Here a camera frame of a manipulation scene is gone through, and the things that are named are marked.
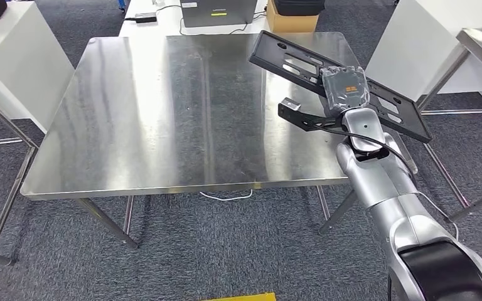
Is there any black case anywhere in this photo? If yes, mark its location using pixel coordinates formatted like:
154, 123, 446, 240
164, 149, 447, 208
273, 0, 326, 16

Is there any stainless steel workbench table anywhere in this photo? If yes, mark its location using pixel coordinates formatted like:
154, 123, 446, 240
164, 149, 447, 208
19, 32, 419, 250

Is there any yellow floor tape square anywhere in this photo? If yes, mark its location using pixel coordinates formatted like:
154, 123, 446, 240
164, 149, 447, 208
199, 292, 277, 301

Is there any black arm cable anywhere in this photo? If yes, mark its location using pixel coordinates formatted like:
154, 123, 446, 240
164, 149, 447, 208
305, 121, 414, 177

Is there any black plastic plate bracket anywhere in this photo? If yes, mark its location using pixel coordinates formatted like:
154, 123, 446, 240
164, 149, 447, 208
248, 29, 433, 144

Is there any white floor cable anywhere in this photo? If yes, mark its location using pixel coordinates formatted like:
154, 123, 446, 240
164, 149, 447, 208
199, 189, 254, 203

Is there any cardboard box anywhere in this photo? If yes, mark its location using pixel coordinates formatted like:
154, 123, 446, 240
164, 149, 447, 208
265, 0, 320, 34

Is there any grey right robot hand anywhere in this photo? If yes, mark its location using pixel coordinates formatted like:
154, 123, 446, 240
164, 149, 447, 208
321, 65, 371, 117

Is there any grey machine box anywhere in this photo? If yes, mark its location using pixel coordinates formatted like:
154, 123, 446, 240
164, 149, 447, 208
179, 0, 259, 29

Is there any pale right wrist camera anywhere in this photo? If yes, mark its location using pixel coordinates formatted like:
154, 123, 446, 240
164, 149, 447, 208
277, 97, 346, 133

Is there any white panel cabinet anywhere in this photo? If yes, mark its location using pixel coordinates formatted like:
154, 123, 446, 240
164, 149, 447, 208
0, 1, 75, 134
365, 0, 482, 121

